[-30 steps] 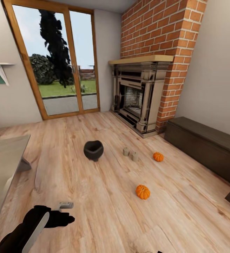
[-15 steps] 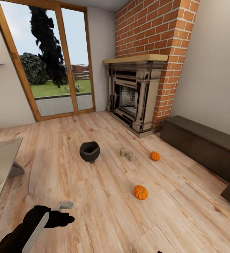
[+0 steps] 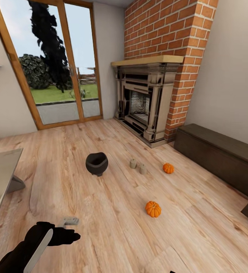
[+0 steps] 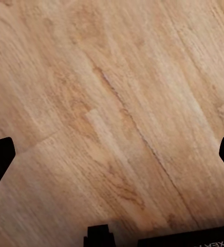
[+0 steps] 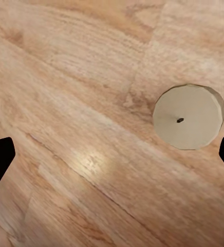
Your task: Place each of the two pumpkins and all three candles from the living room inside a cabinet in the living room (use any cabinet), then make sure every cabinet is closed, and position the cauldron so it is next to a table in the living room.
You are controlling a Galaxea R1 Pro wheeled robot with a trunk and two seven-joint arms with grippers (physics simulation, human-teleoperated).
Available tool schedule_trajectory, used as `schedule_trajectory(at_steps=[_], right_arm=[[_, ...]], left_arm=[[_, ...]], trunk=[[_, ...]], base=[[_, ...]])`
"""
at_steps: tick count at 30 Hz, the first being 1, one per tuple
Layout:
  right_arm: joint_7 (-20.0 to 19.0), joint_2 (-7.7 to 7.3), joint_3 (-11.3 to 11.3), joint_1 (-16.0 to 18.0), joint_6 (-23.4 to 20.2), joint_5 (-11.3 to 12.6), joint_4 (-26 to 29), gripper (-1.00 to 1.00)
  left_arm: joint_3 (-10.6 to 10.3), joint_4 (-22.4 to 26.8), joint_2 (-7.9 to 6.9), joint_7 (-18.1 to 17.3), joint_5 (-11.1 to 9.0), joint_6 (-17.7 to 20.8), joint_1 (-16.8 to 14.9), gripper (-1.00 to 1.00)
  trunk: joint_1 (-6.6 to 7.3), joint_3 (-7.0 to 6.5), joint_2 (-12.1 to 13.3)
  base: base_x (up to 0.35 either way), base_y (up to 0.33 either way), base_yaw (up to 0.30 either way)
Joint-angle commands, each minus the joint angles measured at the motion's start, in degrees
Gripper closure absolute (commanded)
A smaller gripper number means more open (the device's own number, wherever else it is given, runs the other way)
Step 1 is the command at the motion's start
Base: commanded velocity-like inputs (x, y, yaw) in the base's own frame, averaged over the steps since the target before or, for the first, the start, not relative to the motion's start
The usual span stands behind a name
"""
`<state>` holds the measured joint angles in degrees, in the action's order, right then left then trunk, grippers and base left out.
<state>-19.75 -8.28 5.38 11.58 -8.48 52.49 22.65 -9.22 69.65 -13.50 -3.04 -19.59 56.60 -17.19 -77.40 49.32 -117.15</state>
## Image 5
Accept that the pillar candle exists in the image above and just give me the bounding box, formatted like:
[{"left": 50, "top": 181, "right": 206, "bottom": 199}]
[{"left": 153, "top": 84, "right": 224, "bottom": 150}]

